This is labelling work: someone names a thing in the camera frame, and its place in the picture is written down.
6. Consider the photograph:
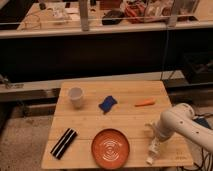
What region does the white plastic bottle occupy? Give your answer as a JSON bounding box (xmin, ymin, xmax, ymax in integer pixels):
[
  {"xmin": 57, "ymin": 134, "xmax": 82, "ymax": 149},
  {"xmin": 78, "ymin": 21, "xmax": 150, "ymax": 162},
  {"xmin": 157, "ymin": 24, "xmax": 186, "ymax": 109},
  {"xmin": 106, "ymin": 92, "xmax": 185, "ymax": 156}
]
[{"xmin": 146, "ymin": 138, "xmax": 160, "ymax": 165}]

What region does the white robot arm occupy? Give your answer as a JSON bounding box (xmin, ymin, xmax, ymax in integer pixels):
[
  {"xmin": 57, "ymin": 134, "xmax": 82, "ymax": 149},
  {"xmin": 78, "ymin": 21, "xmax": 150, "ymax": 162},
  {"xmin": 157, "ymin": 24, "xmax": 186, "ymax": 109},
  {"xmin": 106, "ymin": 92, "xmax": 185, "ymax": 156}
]
[{"xmin": 148, "ymin": 103, "xmax": 213, "ymax": 154}]

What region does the orange ceramic bowl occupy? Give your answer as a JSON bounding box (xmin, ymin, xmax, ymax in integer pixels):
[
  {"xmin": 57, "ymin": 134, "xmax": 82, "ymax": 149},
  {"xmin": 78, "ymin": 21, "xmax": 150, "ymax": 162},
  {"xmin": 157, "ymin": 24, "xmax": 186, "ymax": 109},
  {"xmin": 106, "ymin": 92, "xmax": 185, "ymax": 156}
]
[{"xmin": 91, "ymin": 129, "xmax": 130, "ymax": 170}]

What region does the orange carrot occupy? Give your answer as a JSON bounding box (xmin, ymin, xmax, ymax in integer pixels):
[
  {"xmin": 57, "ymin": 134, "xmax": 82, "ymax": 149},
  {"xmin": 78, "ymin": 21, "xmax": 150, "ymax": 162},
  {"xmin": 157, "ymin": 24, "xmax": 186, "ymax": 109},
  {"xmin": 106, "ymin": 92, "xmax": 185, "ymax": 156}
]
[{"xmin": 134, "ymin": 99, "xmax": 156, "ymax": 107}]

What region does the black power box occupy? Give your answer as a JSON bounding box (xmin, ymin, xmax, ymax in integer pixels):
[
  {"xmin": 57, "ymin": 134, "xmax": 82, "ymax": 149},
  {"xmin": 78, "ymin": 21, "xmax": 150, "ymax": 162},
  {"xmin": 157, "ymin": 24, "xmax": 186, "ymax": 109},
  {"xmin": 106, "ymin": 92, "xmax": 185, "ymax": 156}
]
[{"xmin": 194, "ymin": 117, "xmax": 212, "ymax": 129}]

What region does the blue sponge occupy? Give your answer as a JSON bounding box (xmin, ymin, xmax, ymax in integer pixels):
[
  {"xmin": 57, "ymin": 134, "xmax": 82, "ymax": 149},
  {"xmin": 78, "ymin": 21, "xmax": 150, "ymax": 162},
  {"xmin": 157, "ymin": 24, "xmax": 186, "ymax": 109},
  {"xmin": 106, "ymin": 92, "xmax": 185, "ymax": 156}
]
[{"xmin": 99, "ymin": 96, "xmax": 117, "ymax": 114}]

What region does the black crate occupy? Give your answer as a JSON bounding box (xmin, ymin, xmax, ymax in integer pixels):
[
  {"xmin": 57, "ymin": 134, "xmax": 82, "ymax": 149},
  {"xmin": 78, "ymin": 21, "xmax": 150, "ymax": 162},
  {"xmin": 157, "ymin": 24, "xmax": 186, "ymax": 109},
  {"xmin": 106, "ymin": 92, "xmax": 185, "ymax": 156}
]
[{"xmin": 181, "ymin": 52, "xmax": 213, "ymax": 83}]

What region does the black striped rectangular block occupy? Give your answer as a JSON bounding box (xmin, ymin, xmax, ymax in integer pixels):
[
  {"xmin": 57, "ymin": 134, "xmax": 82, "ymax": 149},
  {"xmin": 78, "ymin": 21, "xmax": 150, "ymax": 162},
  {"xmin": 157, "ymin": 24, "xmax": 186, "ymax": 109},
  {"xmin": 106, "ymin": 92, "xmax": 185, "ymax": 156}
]
[{"xmin": 50, "ymin": 128, "xmax": 77, "ymax": 160}]

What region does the white cup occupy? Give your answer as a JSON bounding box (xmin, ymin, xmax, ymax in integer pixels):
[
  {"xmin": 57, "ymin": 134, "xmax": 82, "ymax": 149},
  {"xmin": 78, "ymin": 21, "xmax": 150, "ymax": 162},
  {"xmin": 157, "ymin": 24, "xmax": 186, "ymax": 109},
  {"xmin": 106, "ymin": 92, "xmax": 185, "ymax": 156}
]
[{"xmin": 68, "ymin": 87, "xmax": 83, "ymax": 109}]

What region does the red cloth on bench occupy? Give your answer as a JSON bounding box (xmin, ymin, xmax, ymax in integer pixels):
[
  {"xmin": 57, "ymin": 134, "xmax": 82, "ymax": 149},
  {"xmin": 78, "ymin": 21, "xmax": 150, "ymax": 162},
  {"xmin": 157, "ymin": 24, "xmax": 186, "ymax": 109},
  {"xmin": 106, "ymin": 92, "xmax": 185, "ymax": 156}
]
[{"xmin": 125, "ymin": 3, "xmax": 146, "ymax": 24}]

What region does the black bag on bench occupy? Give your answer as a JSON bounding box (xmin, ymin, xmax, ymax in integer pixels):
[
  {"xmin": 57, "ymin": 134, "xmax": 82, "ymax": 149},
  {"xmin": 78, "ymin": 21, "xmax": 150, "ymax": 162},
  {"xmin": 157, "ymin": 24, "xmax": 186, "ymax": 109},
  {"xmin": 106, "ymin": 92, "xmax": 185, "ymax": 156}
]
[{"xmin": 102, "ymin": 10, "xmax": 124, "ymax": 25}]

